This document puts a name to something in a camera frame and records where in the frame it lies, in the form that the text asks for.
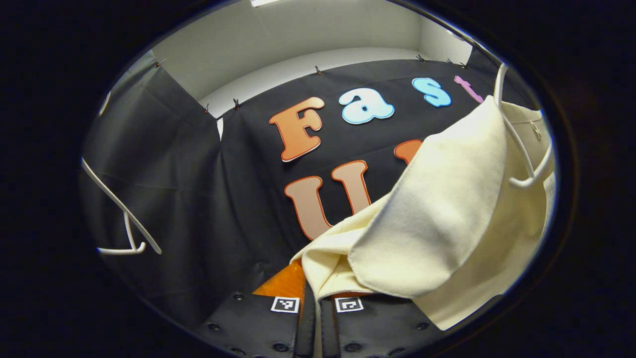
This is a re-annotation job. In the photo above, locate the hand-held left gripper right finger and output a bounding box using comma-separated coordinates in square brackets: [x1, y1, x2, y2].
[319, 292, 444, 358]

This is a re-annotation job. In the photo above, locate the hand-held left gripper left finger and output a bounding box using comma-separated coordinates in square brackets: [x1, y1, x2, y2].
[193, 259, 317, 358]

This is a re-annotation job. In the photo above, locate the cream jacket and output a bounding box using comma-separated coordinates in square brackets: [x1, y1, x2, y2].
[291, 96, 557, 331]

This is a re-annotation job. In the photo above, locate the white plastic clothes hanger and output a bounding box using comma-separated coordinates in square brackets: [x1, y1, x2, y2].
[81, 158, 163, 256]
[493, 64, 555, 188]

